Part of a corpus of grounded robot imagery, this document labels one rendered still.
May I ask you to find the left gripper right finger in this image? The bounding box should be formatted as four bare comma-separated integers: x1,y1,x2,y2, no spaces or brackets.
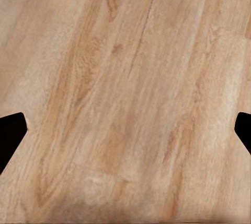
234,112,251,154

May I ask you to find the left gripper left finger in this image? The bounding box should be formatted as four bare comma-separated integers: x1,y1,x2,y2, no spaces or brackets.
0,112,27,175

